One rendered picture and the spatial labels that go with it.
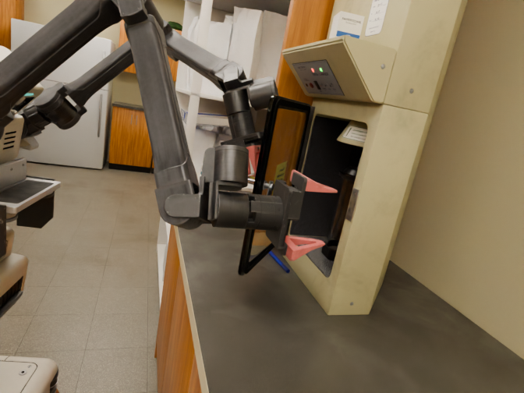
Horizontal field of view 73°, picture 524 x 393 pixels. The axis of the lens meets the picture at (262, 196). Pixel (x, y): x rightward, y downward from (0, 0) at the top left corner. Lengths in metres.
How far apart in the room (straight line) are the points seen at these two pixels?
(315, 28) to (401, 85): 0.40
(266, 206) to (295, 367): 0.30
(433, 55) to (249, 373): 0.67
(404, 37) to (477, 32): 0.52
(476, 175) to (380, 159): 0.42
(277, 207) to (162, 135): 0.22
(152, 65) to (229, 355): 0.52
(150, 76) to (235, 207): 0.27
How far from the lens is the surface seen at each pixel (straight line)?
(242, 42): 1.95
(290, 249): 0.59
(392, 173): 0.79
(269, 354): 0.70
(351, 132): 0.86
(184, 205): 0.54
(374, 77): 0.73
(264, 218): 0.55
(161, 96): 0.63
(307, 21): 1.07
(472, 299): 1.12
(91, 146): 5.62
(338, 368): 0.72
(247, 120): 0.83
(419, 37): 0.78
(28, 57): 0.80
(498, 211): 1.07
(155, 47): 0.68
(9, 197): 1.06
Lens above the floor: 1.37
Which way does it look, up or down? 15 degrees down
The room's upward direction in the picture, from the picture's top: 11 degrees clockwise
